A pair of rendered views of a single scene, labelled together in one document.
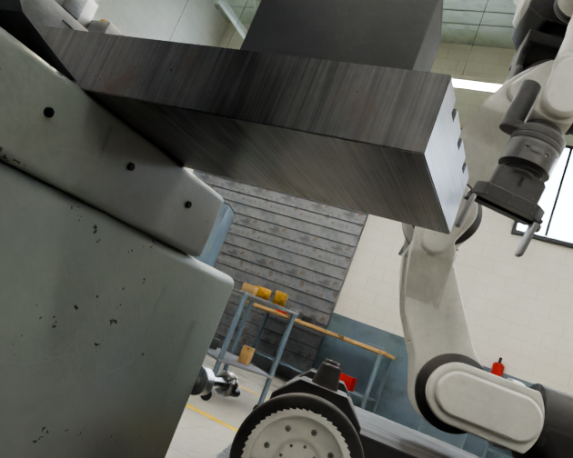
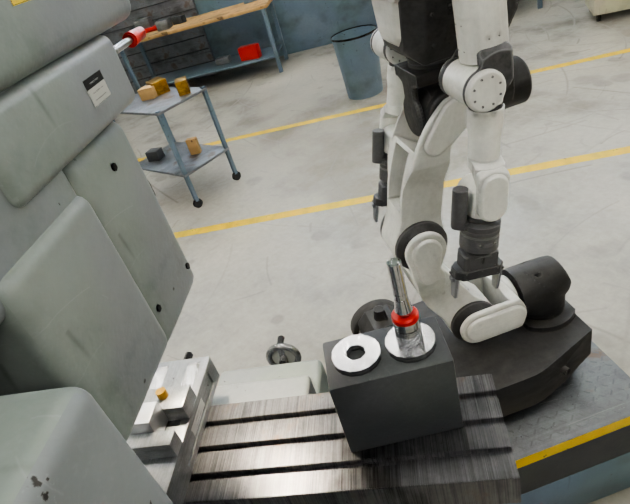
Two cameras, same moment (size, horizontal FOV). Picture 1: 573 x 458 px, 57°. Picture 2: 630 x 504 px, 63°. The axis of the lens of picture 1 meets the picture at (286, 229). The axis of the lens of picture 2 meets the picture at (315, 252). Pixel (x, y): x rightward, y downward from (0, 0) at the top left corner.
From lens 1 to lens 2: 116 cm
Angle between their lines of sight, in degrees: 45
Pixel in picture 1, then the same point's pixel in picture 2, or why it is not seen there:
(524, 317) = not seen: outside the picture
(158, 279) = not seen: hidden behind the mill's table
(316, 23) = (386, 410)
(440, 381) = (468, 331)
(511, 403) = (508, 315)
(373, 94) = (482, 490)
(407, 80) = (497, 483)
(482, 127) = (418, 181)
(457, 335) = (462, 297)
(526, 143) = (479, 244)
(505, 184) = (475, 268)
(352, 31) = (411, 404)
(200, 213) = not seen: hidden behind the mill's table
